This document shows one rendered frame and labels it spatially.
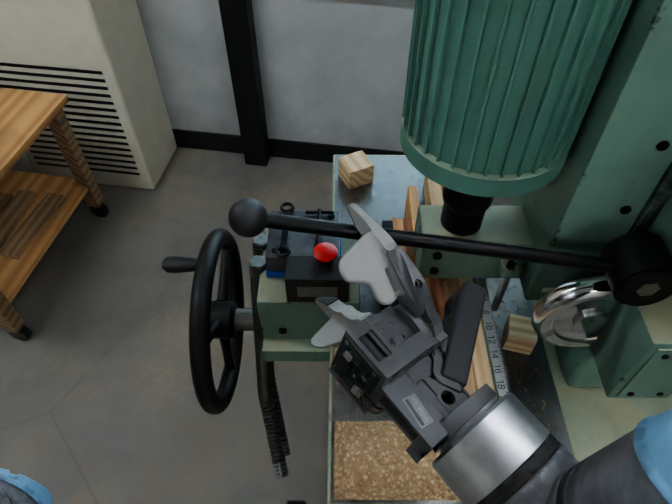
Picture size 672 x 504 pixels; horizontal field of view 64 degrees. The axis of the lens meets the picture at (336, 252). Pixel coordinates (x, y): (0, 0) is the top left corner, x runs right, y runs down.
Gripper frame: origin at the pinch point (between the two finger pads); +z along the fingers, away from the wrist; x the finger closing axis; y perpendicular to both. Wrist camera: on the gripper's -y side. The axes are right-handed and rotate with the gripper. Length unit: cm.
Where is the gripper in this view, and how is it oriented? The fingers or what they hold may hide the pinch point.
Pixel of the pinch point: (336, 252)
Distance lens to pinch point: 54.0
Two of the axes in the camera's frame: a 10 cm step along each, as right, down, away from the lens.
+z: -6.2, -6.8, 3.9
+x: -2.2, 6.3, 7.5
